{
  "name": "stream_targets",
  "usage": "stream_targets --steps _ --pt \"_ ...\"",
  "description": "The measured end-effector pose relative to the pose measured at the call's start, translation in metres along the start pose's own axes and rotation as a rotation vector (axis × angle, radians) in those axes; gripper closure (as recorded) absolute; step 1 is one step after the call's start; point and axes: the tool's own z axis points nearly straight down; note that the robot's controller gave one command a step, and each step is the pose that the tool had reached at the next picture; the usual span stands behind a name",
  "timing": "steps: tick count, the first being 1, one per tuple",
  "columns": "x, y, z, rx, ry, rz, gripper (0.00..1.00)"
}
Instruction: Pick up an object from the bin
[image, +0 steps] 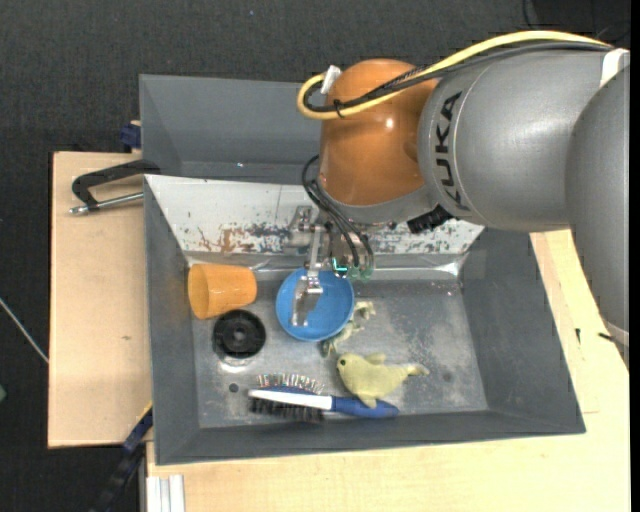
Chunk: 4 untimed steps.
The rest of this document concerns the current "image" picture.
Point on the orange plastic cup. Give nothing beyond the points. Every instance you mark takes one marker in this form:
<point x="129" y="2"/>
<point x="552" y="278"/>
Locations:
<point x="222" y="290"/>

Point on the pale green toy figure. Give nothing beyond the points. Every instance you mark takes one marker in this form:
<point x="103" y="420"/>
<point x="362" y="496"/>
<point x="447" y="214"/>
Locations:
<point x="350" y="330"/>

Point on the blue and white brush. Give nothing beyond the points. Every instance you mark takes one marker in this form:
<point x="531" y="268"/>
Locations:
<point x="300" y="401"/>

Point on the yellow-green toy seal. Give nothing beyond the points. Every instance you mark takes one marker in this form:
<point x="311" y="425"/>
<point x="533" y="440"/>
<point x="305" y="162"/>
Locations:
<point x="370" y="377"/>

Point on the pale wood flat board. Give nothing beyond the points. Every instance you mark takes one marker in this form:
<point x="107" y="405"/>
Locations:
<point x="95" y="300"/>

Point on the blue round bowl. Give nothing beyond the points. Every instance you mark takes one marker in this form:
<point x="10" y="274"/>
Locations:
<point x="330" y="305"/>

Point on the black cylinder on white bracket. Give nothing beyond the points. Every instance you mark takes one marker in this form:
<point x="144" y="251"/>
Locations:
<point x="427" y="220"/>

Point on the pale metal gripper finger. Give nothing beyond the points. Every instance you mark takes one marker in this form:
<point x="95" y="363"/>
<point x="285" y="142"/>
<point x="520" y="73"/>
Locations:
<point x="313" y="287"/>
<point x="298" y="309"/>

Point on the grey metal bin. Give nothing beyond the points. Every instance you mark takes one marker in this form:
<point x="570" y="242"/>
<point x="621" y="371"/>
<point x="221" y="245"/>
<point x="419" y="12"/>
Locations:
<point x="430" y="350"/>

